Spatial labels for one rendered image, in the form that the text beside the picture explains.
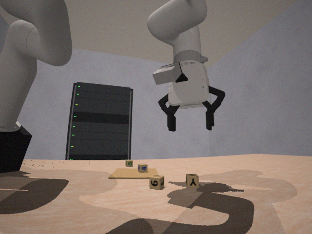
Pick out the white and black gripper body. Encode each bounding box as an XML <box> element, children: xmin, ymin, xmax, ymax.
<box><xmin>168</xmin><ymin>60</ymin><xmax>211</xmax><ymax>109</ymax></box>

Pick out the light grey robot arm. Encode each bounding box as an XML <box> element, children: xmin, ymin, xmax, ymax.
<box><xmin>0</xmin><ymin>0</ymin><xmax>208</xmax><ymax>132</ymax></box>

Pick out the tan flat mat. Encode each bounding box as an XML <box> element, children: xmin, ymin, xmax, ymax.
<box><xmin>108</xmin><ymin>168</ymin><xmax>158</xmax><ymax>179</ymax></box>

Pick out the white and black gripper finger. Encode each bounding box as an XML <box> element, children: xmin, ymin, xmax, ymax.
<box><xmin>202</xmin><ymin>86</ymin><xmax>225</xmax><ymax>130</ymax></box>
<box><xmin>158</xmin><ymin>94</ymin><xmax>180</xmax><ymax>132</ymax></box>

